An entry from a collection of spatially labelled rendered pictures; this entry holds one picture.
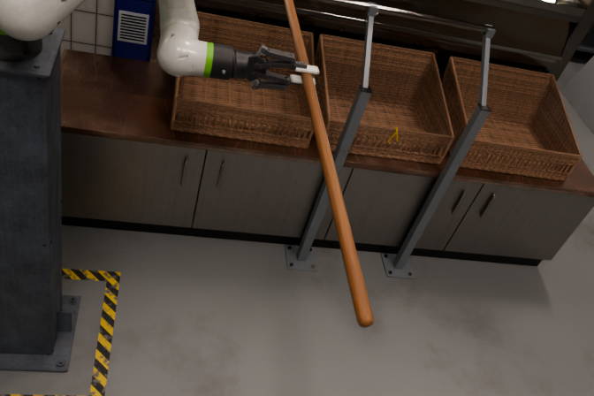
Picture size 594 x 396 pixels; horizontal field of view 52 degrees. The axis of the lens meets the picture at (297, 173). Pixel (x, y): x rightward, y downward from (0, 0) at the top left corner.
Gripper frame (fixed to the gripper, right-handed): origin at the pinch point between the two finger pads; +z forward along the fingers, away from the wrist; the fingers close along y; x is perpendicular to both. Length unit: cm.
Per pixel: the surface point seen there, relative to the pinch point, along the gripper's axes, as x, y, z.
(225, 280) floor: -21, 119, 0
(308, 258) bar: -36, 118, 39
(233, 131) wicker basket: -45, 58, -7
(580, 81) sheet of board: -216, 102, 279
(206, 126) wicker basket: -46, 57, -18
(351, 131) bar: -34, 42, 35
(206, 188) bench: -41, 85, -13
